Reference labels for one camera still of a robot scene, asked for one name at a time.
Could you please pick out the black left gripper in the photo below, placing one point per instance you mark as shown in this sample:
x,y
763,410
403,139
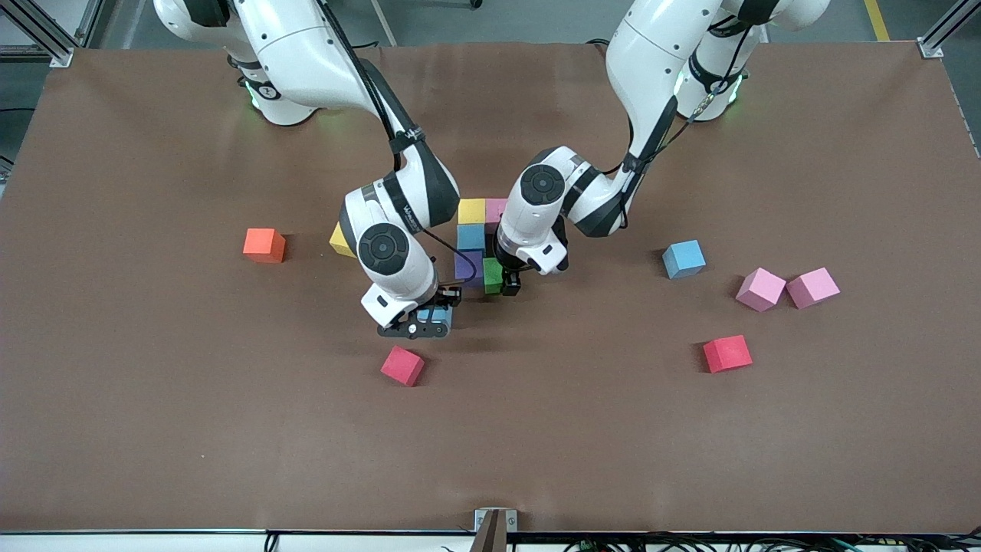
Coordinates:
x,y
509,275

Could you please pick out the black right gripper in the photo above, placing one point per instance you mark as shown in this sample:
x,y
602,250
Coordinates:
x,y
448,296

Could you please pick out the green foam block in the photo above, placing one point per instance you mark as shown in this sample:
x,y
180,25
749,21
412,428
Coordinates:
x,y
493,276

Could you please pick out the light blue foam block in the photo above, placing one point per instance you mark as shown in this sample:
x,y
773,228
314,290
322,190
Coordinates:
x,y
684,258
471,236
435,314

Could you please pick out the purple foam block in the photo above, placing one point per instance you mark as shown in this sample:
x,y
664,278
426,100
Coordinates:
x,y
466,264

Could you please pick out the pink foam block with mark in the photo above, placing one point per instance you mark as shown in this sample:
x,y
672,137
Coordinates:
x,y
494,208

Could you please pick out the red foam block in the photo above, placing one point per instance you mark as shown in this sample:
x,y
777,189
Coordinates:
x,y
402,366
726,353

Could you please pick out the yellow foam block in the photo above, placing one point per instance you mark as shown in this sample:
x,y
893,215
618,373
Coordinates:
x,y
472,211
341,239

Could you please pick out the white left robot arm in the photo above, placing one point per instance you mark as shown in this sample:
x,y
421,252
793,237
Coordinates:
x,y
644,46

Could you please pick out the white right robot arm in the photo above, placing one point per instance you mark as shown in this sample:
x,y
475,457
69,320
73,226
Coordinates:
x,y
306,54

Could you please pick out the brown table mat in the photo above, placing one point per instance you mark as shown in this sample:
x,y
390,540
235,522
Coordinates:
x,y
490,445

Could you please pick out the orange foam block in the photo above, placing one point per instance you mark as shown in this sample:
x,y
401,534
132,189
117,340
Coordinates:
x,y
264,245

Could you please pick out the metal edge bracket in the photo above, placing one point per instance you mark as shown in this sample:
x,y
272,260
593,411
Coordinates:
x,y
496,525

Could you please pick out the white table edge rail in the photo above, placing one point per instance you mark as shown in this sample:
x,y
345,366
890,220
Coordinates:
x,y
115,544

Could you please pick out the aluminium frame post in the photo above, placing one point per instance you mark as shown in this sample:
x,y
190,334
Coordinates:
x,y
60,55
930,48

